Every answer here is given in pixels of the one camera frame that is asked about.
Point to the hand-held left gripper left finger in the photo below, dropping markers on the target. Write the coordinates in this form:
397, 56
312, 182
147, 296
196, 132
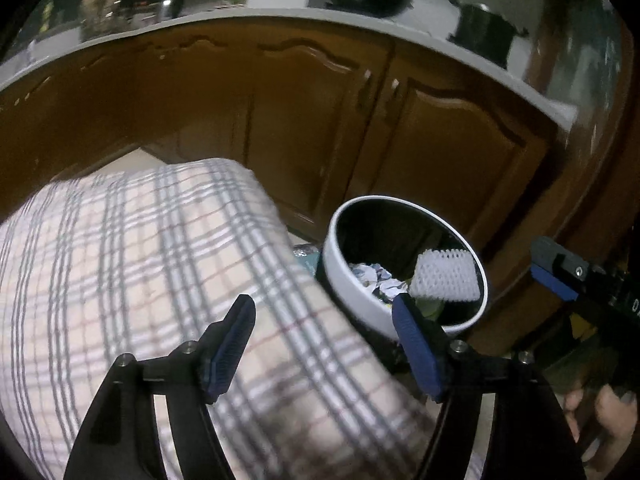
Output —
232, 345

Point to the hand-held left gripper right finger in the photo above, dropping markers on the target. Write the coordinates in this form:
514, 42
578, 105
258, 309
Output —
420, 355

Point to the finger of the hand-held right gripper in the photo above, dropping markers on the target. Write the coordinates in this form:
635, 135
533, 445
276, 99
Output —
555, 280

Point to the green snack wrapper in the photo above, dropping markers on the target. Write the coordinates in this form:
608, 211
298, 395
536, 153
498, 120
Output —
427, 308

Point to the white foam net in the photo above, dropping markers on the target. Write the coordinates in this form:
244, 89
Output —
445, 275

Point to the white blue wrapper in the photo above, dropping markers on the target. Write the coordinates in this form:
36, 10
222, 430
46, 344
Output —
370, 275

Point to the white round bin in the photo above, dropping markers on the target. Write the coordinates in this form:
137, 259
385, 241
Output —
345, 270

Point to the person's right hand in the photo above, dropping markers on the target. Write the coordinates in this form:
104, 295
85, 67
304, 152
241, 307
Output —
612, 415

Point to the plaid blanket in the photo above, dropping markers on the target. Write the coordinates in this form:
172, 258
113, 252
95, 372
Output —
125, 285

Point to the wooden kitchen cabinet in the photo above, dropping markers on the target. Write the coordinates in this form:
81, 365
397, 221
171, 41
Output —
300, 120

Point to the black pot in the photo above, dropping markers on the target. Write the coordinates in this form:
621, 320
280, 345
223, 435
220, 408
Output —
482, 32

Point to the white countertop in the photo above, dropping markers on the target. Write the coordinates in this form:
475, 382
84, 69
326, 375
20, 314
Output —
280, 14

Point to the steel kettle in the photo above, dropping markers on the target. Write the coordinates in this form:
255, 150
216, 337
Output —
170, 9

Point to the brown spice rack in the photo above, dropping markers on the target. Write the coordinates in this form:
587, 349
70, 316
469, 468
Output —
102, 7

